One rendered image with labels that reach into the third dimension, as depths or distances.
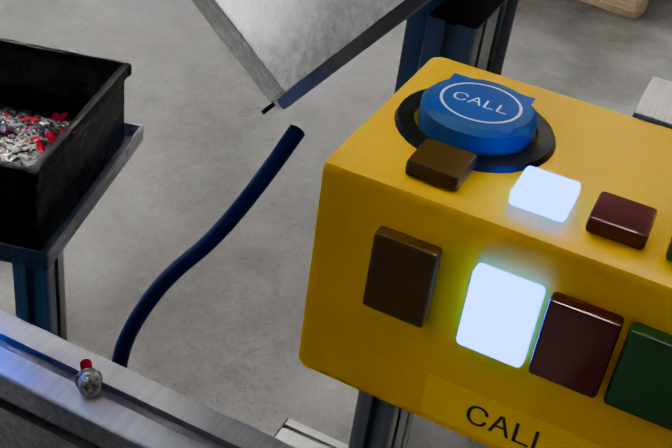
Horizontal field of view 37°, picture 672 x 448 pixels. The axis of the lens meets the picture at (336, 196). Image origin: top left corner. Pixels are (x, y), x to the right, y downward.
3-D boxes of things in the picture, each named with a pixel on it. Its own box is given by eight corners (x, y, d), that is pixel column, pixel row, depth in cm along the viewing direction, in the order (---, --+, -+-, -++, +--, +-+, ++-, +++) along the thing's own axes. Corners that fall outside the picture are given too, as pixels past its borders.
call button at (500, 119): (543, 136, 35) (554, 93, 34) (509, 187, 32) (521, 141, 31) (439, 101, 36) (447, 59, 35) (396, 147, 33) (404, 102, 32)
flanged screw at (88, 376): (71, 352, 51) (75, 378, 49) (98, 349, 52) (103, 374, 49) (72, 375, 52) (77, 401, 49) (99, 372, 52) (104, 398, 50)
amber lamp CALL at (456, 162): (475, 168, 32) (479, 152, 31) (456, 194, 30) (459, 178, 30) (423, 150, 32) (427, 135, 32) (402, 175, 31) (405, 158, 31)
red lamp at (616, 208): (654, 223, 30) (659, 207, 30) (642, 253, 29) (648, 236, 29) (596, 204, 31) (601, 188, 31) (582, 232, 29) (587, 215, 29)
